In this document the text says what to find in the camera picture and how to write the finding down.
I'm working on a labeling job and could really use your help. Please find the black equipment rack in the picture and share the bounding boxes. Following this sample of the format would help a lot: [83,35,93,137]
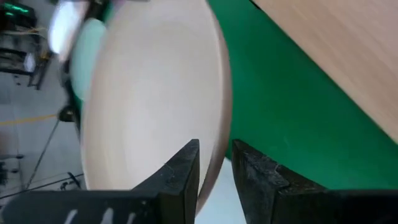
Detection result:
[0,0,52,91]

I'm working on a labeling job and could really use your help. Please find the green table mat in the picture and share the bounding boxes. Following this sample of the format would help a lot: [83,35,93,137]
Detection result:
[206,0,398,190]

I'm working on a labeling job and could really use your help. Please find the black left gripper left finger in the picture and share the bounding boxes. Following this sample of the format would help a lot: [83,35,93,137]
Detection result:
[0,139,200,224]

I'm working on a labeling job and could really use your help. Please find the black table frame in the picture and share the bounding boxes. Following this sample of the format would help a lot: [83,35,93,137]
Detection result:
[57,55,83,134]

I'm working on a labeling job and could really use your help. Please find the pale cream pink plate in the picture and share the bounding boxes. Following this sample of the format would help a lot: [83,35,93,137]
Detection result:
[80,0,233,215]

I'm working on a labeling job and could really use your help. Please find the pale mint white plate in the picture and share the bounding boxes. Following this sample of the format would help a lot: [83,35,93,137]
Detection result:
[70,17,108,102]

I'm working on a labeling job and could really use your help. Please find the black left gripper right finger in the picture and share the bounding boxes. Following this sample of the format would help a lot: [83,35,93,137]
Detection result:
[232,139,398,224]

